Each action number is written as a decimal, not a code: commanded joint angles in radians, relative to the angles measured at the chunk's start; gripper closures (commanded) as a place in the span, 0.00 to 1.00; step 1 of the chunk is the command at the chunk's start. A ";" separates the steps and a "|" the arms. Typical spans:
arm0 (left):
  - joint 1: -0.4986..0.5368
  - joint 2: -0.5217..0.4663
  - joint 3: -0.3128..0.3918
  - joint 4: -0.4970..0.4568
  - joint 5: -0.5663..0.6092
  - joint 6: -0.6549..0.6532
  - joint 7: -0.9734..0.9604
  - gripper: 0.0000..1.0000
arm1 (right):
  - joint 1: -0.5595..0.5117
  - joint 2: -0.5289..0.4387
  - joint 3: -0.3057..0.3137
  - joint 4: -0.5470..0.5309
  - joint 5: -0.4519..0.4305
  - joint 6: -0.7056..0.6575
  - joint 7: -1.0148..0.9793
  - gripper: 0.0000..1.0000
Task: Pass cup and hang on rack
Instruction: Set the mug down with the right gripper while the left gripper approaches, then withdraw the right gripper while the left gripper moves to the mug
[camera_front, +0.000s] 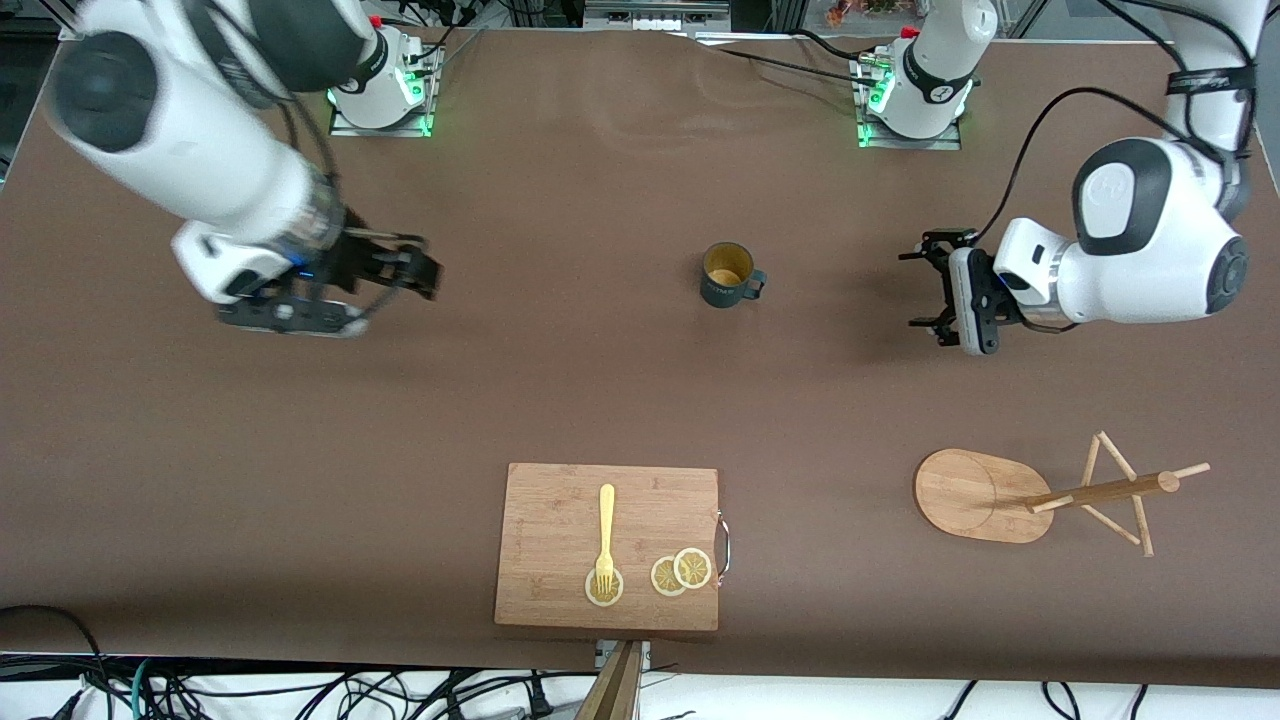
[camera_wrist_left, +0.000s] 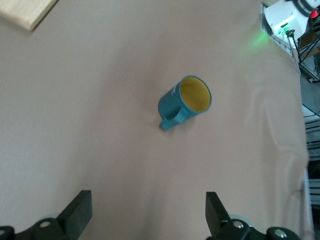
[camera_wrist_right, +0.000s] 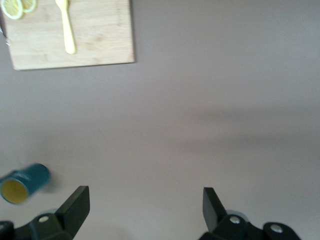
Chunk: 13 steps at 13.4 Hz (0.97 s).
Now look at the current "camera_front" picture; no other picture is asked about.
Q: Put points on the wooden cup rack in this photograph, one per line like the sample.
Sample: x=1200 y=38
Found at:
x=965 y=495

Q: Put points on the wooden post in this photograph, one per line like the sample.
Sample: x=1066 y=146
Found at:
x=612 y=695

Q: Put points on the brown table cover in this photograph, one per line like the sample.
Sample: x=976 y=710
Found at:
x=640 y=400

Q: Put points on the aluminium profile frame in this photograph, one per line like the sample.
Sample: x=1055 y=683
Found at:
x=1262 y=25

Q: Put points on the grey metal bracket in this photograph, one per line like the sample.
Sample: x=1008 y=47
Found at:
x=645 y=655

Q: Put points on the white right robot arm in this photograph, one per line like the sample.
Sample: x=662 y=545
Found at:
x=180 y=130

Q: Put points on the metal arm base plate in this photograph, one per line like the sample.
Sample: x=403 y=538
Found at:
x=415 y=125
x=945 y=143

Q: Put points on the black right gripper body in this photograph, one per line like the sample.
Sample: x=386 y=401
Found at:
x=366 y=262

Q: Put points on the teal cup yellow inside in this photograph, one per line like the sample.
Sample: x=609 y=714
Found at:
x=722 y=292

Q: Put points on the bamboo cutting board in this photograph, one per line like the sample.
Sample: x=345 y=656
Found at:
x=550 y=520

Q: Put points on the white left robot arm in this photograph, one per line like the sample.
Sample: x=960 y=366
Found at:
x=1150 y=260

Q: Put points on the yellow plastic fork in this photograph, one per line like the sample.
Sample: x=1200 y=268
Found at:
x=606 y=520

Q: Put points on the black power plug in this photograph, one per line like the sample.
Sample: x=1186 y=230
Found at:
x=540 y=703

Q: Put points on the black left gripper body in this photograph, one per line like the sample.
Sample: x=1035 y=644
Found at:
x=992 y=297

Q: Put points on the lemon slice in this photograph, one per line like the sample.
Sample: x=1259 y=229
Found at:
x=693 y=568
x=662 y=578
x=619 y=589

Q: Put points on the white power strip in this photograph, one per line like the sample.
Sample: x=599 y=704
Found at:
x=650 y=18

